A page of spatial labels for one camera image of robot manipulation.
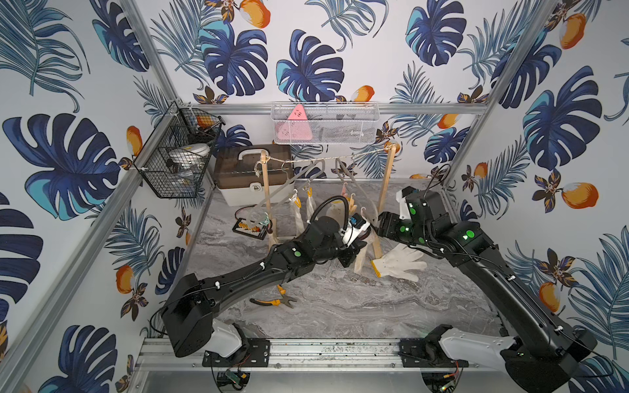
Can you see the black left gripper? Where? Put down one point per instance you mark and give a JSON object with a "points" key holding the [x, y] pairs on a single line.
{"points": [[354, 246]]}

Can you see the beige glove yellow cuff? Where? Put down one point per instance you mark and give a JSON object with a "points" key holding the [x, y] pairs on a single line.
{"points": [[336, 210]]}

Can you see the white glove yellow cuff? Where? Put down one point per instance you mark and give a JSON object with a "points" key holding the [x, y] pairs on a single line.
{"points": [[295, 205]]}

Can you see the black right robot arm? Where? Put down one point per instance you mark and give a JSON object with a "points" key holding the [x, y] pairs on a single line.
{"points": [[542, 352]]}

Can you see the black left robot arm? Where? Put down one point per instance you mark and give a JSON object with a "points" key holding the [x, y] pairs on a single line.
{"points": [[188, 314]]}

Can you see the small black tablet device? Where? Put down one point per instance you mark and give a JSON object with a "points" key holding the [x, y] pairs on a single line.
{"points": [[256, 230]]}

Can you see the pink triangular card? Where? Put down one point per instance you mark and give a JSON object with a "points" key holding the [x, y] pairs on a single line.
{"points": [[296, 128]]}

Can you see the brown lidded storage box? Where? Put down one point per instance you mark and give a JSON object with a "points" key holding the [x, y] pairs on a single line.
{"points": [[238, 182]]}

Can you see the white object in basket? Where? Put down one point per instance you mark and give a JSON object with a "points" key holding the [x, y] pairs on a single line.
{"points": [[189, 155]]}

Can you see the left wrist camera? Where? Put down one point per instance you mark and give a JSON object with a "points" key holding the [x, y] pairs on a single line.
{"points": [[356, 226]]}

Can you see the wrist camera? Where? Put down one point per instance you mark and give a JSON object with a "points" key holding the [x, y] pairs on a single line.
{"points": [[404, 212], [356, 226]]}

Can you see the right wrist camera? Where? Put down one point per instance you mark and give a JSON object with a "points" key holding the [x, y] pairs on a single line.
{"points": [[404, 212]]}

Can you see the yellow handled pliers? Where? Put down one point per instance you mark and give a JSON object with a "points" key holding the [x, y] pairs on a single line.
{"points": [[283, 299]]}

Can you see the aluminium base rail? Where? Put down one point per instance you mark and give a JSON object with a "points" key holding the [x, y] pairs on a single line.
{"points": [[337, 355]]}

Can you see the clear mesh wall tray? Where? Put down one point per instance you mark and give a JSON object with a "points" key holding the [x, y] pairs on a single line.
{"points": [[333, 123]]}

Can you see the black wire basket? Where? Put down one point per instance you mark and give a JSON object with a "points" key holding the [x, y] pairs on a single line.
{"points": [[180, 126]]}

